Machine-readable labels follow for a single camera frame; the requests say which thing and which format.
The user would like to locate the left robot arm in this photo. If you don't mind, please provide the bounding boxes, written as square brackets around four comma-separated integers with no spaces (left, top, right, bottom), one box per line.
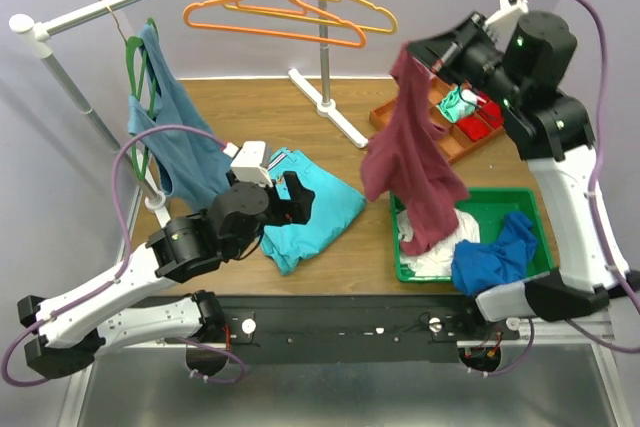
[17,171,315,380]

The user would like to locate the green hanger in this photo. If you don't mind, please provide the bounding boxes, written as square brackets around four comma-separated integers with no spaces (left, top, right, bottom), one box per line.
[125,36,158,180]

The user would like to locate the white clothes rack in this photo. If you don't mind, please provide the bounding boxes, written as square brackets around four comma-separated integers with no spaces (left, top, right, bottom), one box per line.
[7,0,371,228]

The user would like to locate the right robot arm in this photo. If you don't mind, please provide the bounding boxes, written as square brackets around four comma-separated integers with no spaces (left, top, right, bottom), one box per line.
[408,11,639,339]

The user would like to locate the turquoise folded shirt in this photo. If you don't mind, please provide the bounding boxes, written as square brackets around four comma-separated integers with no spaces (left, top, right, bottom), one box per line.
[258,146,368,277]

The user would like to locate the green plastic bin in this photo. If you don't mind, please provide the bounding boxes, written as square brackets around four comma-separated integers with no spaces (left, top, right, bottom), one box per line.
[390,188,553,283]

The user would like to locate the red cloth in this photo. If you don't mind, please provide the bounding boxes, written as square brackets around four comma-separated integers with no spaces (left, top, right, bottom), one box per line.
[456,102,504,142]

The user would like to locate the orange compartment tray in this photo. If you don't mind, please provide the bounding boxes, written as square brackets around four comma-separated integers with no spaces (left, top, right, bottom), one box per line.
[368,75,507,166]

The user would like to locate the yellow hanger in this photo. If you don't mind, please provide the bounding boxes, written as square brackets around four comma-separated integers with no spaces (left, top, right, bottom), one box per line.
[225,0,398,35]

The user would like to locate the royal blue cloth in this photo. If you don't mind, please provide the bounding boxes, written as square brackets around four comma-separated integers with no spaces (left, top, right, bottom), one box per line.
[451,211,539,297]

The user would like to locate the white cloth in bin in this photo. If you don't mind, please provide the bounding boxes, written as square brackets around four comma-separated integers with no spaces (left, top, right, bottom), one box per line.
[399,209,481,278]

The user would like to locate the mint green cloth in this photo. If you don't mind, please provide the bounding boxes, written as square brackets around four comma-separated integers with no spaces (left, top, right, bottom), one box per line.
[437,86,478,124]

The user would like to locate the maroon tank top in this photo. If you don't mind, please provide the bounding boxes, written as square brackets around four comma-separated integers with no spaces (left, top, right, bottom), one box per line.
[360,46,470,256]

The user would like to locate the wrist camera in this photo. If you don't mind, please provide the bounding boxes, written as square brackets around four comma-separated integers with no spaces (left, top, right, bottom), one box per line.
[222,141,273,187]
[485,0,529,40]

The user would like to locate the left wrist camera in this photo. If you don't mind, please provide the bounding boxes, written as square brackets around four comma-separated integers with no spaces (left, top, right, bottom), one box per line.
[222,141,273,187]

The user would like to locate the orange hanger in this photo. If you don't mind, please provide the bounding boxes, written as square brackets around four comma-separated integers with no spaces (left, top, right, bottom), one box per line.
[181,0,369,50]

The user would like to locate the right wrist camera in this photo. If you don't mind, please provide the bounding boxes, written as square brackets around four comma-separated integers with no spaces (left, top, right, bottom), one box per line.
[485,0,529,40]

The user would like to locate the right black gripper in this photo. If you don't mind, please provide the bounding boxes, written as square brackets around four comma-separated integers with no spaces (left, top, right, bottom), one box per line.
[405,11,526,112]

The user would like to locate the blue-grey hanging tank top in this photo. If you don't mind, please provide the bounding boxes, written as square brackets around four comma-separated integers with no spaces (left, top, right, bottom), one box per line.
[128,20,231,211]

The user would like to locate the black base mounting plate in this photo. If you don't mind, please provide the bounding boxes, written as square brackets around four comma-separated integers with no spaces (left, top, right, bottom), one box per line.
[164,293,531,366]

